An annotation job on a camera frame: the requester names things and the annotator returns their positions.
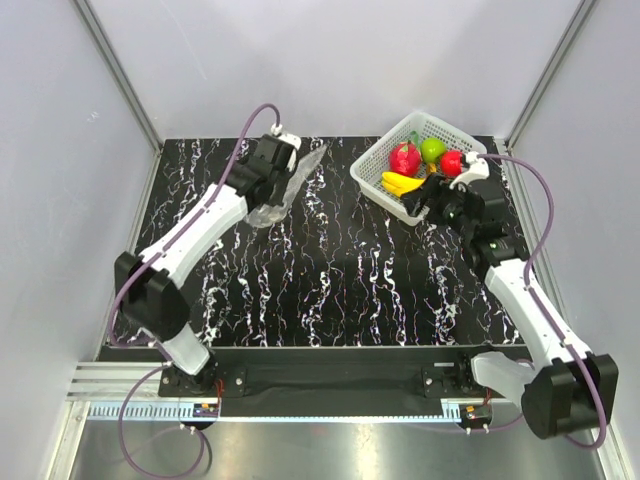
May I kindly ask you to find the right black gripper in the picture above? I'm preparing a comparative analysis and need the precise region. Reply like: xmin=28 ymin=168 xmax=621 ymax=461
xmin=398 ymin=173 xmax=474 ymax=240

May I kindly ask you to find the clear dotted zip top bag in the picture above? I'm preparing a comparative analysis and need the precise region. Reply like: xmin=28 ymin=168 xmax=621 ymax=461
xmin=244 ymin=145 xmax=328 ymax=229

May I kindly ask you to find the red apple toy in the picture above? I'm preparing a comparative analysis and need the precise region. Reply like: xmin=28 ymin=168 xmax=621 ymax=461
xmin=440 ymin=150 xmax=466 ymax=178

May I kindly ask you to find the green apple toy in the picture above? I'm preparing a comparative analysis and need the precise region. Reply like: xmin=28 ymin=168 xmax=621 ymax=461
xmin=420 ymin=137 xmax=448 ymax=164

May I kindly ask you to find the red dragon fruit toy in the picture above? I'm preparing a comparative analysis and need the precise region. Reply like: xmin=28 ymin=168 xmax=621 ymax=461
xmin=389 ymin=141 xmax=422 ymax=177

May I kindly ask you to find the white plastic basket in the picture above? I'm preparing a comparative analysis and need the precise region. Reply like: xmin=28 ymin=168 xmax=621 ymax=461
xmin=350 ymin=112 xmax=487 ymax=226

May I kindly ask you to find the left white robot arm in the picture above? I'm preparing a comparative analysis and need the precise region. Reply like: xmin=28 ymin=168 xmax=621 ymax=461
xmin=112 ymin=133 xmax=301 ymax=396

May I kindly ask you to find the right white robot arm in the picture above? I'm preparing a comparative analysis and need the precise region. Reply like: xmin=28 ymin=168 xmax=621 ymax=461
xmin=400 ymin=174 xmax=619 ymax=446

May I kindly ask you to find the yellow banana bunch toy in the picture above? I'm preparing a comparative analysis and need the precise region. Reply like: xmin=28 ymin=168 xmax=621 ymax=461
xmin=381 ymin=171 xmax=426 ymax=197

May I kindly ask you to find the black marble pattern mat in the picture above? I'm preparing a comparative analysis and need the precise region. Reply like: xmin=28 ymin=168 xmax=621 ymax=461
xmin=107 ymin=135 xmax=565 ymax=348

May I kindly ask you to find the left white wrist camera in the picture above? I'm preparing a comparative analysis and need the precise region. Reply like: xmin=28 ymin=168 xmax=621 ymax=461
xmin=270 ymin=123 xmax=302 ymax=150

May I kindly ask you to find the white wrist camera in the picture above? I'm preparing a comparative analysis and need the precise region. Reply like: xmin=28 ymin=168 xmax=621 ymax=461
xmin=449 ymin=151 xmax=490 ymax=190
xmin=270 ymin=123 xmax=302 ymax=150

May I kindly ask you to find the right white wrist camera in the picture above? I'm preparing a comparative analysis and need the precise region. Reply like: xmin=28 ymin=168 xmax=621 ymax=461
xmin=449 ymin=151 xmax=490 ymax=190

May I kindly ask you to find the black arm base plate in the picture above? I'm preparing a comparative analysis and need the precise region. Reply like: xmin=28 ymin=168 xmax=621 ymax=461
xmin=158 ymin=345 xmax=489 ymax=421

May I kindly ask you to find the right aluminium frame post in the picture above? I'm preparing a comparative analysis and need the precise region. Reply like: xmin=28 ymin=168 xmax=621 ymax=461
xmin=504 ymin=0 xmax=599 ymax=152

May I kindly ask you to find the aluminium frame post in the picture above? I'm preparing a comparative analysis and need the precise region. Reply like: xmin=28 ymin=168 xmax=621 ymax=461
xmin=504 ymin=0 xmax=599 ymax=152
xmin=70 ymin=0 xmax=164 ymax=154

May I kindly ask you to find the left aluminium frame post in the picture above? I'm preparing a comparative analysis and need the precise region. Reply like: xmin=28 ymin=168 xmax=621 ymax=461
xmin=70 ymin=0 xmax=164 ymax=154

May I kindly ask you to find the slotted white cable duct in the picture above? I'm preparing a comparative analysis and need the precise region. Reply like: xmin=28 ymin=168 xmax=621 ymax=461
xmin=87 ymin=401 xmax=219 ymax=422

